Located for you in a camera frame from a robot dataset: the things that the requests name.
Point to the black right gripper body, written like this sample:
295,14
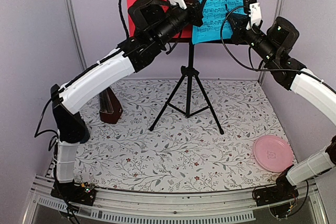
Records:
238,38

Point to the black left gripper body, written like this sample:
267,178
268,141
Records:
195,19

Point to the black music stand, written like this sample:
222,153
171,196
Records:
189,73

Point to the brown wooden metronome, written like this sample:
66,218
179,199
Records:
110,108

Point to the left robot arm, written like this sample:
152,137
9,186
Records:
156,23

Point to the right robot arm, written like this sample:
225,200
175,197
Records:
274,47

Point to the pink plastic plate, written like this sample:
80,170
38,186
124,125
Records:
273,153

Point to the dark blue mug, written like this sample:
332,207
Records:
86,136

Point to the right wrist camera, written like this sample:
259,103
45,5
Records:
253,10

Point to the left aluminium frame post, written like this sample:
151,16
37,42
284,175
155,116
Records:
75,33

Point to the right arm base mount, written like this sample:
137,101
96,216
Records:
264,195

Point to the front aluminium rail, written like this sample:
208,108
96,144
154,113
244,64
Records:
117,206

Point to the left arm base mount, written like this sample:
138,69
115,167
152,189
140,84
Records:
84,194

